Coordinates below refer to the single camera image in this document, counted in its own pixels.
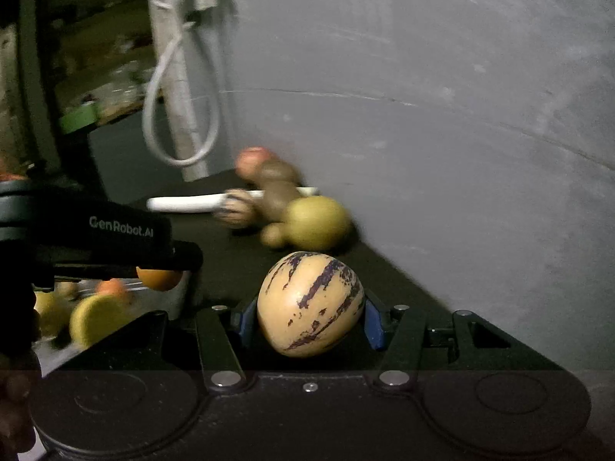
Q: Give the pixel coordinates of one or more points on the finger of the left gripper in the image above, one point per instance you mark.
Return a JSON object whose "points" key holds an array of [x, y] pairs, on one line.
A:
{"points": [[103, 240]]}

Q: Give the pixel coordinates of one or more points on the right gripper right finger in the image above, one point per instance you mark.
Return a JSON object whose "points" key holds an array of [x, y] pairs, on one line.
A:
{"points": [[395, 334]]}

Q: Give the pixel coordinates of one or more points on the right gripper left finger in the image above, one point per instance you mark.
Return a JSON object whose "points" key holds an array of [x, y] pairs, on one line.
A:
{"points": [[225, 363]]}

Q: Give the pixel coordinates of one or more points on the small orange mandarin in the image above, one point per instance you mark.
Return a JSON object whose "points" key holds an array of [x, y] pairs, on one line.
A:
{"points": [[159, 280], [114, 287]]}

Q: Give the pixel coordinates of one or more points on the yellow lemon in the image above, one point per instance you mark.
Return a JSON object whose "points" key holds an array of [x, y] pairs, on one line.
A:
{"points": [[95, 318]]}

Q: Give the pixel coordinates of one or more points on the striped pepino melon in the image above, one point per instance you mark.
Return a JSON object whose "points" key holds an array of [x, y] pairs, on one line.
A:
{"points": [[307, 302], [237, 209]]}

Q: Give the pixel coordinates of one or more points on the brownish yellow pear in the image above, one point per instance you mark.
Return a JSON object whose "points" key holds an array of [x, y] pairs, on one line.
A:
{"points": [[54, 313]]}

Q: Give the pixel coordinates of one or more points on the silver metal tray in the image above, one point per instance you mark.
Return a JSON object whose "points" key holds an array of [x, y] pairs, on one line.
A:
{"points": [[117, 391]]}

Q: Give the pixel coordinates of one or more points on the dark grey cabinet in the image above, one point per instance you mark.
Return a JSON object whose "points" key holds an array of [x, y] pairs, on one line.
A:
{"points": [[128, 170]]}

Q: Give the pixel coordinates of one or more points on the green box on shelf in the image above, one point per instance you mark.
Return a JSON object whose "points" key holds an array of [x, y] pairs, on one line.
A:
{"points": [[80, 117]]}

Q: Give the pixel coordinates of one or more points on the small walnut behind mandarin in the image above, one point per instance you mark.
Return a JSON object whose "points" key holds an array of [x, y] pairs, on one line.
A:
{"points": [[273, 236]]}

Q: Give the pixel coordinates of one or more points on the white plastic tube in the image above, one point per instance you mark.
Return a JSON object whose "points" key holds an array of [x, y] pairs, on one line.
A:
{"points": [[191, 204]]}

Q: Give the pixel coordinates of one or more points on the yellow-green pear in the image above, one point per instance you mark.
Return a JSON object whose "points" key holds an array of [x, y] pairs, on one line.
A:
{"points": [[316, 223]]}

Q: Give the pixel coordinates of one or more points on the near brown kiwi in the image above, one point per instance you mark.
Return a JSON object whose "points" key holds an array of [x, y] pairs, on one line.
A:
{"points": [[277, 195]]}

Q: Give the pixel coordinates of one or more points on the brown kiwi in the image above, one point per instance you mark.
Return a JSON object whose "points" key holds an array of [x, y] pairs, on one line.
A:
{"points": [[277, 195], [276, 170]]}

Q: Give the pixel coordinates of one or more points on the far brown kiwi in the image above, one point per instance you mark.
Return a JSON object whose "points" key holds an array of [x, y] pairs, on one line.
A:
{"points": [[276, 170]]}

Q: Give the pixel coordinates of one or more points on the red apple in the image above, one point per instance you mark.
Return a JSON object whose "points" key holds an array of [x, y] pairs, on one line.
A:
{"points": [[249, 160]]}

